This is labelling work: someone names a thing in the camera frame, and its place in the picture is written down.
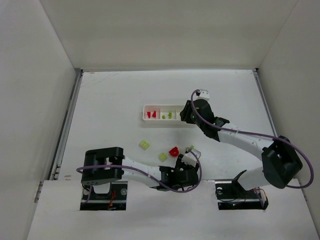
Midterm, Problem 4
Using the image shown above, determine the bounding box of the green square lego plate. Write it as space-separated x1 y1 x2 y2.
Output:
158 152 168 162
139 140 150 150

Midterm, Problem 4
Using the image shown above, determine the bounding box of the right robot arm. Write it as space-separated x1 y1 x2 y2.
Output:
179 99 303 191

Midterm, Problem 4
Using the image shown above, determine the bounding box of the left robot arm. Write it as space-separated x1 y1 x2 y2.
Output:
76 147 203 193

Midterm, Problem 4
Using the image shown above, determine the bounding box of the red round lego piece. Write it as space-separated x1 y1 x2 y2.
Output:
168 146 180 157

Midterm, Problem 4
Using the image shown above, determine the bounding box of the white three-compartment tray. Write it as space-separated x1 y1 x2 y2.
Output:
142 104 196 128

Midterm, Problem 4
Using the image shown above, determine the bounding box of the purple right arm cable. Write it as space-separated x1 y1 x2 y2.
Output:
190 89 315 189

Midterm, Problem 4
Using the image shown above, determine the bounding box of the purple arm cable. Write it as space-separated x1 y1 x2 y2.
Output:
190 89 315 189
75 149 201 193

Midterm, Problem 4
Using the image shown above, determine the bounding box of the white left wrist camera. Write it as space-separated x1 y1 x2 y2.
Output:
181 148 201 167

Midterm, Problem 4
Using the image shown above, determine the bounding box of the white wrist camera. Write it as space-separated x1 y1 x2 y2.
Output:
181 148 201 167
196 89 210 101

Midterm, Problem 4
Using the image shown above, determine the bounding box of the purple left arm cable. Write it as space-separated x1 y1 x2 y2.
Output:
75 149 201 193

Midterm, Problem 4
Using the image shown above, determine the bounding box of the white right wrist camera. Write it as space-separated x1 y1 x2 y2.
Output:
196 89 210 101

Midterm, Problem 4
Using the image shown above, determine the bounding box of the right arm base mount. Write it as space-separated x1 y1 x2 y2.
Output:
215 170 269 211

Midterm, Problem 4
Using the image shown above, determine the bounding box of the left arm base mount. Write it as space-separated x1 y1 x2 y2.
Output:
79 181 128 211

